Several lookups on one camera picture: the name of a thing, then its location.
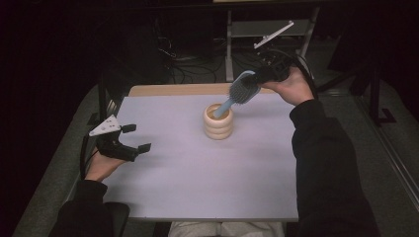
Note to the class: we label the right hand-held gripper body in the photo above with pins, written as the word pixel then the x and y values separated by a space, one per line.
pixel 275 67

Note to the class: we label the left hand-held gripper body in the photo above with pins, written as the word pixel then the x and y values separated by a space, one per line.
pixel 113 149

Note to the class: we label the light blue hairbrush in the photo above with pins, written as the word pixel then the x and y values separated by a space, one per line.
pixel 242 90

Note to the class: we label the cream ringed holder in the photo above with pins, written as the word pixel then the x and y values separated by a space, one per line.
pixel 218 126

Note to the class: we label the person's left hand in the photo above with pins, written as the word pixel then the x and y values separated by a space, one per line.
pixel 102 166

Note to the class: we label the person's right hand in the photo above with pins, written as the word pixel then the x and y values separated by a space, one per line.
pixel 293 87

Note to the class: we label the white table cover sheet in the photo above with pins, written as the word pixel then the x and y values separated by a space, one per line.
pixel 197 164

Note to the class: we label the black floor stand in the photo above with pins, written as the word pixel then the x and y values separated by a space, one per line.
pixel 378 98

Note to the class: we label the person's legs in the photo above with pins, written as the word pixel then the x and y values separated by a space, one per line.
pixel 227 229

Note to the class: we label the black metal frame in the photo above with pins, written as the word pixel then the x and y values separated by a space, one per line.
pixel 108 95

